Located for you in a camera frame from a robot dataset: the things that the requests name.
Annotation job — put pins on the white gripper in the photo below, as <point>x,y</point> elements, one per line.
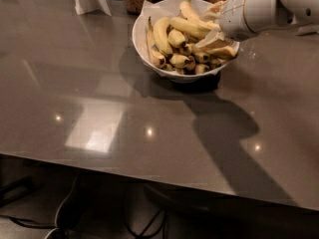
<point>233,18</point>

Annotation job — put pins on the long yellow banana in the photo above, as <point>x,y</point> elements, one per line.
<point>192,29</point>

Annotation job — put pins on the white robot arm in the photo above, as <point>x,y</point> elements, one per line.
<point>296,13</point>

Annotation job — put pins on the yellow banana at back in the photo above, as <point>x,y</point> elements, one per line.
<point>188,13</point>

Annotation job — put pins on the yellow banana on right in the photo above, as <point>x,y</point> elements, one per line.
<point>224,53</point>

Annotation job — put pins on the short yellow banana centre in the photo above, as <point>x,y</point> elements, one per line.
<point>176,38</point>

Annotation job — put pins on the white paper bowl liner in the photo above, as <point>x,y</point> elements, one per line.
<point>153,10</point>

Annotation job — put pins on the small yellow banana front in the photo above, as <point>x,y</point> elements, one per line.
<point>179,60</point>

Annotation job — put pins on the yellow banana on left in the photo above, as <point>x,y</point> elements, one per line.
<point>160,34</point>

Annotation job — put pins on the white ceramic bowl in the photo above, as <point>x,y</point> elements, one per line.
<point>146,55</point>

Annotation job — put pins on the thin yellow banana far left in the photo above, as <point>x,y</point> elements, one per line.
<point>156,57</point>

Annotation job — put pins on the dark chair under table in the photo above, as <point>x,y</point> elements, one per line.
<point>72,208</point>

